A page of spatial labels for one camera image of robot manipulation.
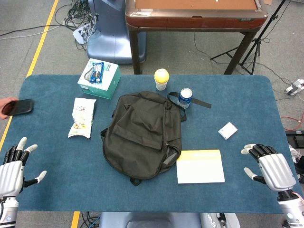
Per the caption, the black tripod stand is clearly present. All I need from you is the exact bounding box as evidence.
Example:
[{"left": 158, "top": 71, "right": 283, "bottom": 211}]
[{"left": 210, "top": 0, "right": 288, "bottom": 75}]

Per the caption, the black flat device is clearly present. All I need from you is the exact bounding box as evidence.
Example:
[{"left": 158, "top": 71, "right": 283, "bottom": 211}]
[{"left": 285, "top": 130, "right": 304, "bottom": 148}]

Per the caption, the black cable bundle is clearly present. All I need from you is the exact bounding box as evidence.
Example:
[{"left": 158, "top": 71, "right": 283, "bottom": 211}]
[{"left": 54, "top": 0, "right": 99, "bottom": 50}]

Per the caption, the black smartphone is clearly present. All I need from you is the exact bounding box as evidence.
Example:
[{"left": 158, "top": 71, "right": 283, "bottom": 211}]
[{"left": 1, "top": 98, "right": 34, "bottom": 117}]

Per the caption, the small white box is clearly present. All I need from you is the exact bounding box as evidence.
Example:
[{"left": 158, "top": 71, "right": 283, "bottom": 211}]
[{"left": 218, "top": 122, "right": 238, "bottom": 140}]

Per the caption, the blue drink can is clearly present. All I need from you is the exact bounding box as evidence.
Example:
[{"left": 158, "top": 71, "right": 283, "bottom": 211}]
[{"left": 178, "top": 88, "right": 193, "bottom": 110}]

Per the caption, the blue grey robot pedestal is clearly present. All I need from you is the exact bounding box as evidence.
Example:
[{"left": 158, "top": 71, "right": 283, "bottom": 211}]
[{"left": 86, "top": 0, "right": 147, "bottom": 65}]

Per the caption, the bare person hand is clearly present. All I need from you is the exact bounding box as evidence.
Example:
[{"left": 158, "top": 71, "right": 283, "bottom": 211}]
[{"left": 0, "top": 96, "right": 19, "bottom": 120}]

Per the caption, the blue cookie packet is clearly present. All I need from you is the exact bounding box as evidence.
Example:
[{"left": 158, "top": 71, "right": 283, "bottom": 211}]
[{"left": 83, "top": 61, "right": 105, "bottom": 84}]

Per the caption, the brown mahjong table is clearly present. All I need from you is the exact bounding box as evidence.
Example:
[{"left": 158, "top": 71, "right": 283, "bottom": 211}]
[{"left": 125, "top": 0, "right": 268, "bottom": 75}]

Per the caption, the white snack bag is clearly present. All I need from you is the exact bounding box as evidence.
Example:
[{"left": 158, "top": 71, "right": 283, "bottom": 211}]
[{"left": 67, "top": 97, "right": 97, "bottom": 139}]

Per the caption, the teal cardboard box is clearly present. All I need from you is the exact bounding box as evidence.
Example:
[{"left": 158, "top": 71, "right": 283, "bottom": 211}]
[{"left": 77, "top": 58, "right": 121, "bottom": 100}]

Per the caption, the blue table cloth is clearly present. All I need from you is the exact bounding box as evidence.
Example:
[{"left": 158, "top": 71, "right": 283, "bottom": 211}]
[{"left": 0, "top": 74, "right": 297, "bottom": 214}]

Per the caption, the black fabric backpack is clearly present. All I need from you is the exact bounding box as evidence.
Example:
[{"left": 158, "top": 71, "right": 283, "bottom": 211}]
[{"left": 100, "top": 91, "right": 212, "bottom": 187}]

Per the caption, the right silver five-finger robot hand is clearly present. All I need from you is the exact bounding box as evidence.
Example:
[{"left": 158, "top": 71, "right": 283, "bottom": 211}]
[{"left": 240, "top": 143, "right": 297, "bottom": 192}]

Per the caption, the white paper cup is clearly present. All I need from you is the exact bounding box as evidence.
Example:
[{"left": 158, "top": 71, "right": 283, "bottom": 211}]
[{"left": 155, "top": 80, "right": 168, "bottom": 91}]

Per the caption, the white power strip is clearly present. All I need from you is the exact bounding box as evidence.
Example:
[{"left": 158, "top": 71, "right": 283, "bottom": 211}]
[
  {"left": 72, "top": 25, "right": 95, "bottom": 45},
  {"left": 284, "top": 79, "right": 304, "bottom": 95}
]

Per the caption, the yellow round fruit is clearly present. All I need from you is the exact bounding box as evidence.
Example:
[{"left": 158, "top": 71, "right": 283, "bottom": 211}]
[{"left": 154, "top": 68, "right": 170, "bottom": 85}]

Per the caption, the white book with yellow band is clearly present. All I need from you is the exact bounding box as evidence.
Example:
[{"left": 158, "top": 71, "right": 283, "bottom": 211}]
[{"left": 176, "top": 149, "right": 226, "bottom": 184}]

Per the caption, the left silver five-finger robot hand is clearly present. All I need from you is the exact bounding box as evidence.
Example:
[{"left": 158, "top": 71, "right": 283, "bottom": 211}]
[{"left": 0, "top": 137, "right": 48, "bottom": 197}]

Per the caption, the grey robot torso base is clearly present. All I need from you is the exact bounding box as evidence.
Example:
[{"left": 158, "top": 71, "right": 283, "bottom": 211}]
[{"left": 98, "top": 212, "right": 240, "bottom": 228}]

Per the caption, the red cable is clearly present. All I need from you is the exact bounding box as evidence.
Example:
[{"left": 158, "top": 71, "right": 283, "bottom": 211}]
[{"left": 282, "top": 115, "right": 304, "bottom": 131}]

